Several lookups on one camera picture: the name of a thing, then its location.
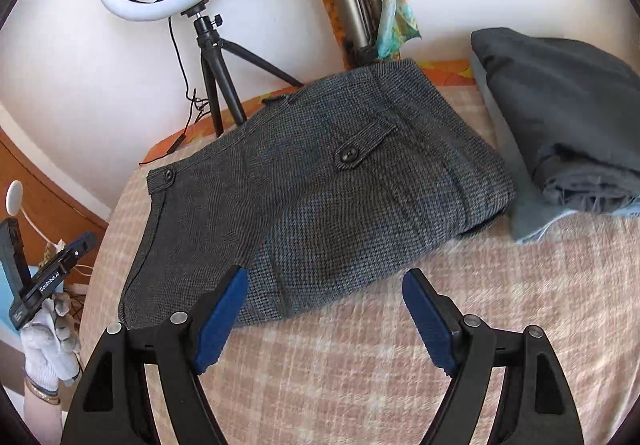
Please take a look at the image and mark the grey houndstooth pants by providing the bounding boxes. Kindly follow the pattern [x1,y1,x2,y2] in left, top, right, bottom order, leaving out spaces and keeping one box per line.
[118,60,515,329]

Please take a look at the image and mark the left forearm pink sleeve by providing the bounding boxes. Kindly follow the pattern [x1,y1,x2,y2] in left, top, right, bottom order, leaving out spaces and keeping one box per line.
[24,391,63,445]

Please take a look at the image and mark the left hand white glove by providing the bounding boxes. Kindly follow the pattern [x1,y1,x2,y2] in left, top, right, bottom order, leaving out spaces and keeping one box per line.
[20,293,80,396]

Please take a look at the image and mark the light blue chair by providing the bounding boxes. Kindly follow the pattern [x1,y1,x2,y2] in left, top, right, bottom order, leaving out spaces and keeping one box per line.
[0,269,18,335]

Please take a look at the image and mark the brown wooden door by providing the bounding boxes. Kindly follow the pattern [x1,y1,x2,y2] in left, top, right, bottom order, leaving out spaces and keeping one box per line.
[1,130,107,285]

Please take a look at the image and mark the light blue folded garment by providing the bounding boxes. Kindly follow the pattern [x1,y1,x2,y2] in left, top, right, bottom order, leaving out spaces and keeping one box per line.
[472,54,639,243]

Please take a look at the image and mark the dark grey folded garment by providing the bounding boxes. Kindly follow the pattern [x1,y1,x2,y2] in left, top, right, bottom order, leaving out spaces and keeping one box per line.
[471,28,639,213]

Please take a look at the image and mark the black tripod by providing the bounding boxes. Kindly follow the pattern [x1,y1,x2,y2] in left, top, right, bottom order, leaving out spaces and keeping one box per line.
[182,0,303,136]

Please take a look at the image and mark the white round wall hook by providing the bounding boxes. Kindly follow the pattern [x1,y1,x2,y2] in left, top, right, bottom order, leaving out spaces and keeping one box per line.
[6,179,52,245]

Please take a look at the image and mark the bracelet on left wrist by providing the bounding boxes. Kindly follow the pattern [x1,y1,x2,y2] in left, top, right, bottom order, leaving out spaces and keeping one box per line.
[22,373,63,407]

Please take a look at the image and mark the black ring light cable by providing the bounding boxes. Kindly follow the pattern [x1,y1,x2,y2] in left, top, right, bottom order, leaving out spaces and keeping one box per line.
[138,16,214,166]

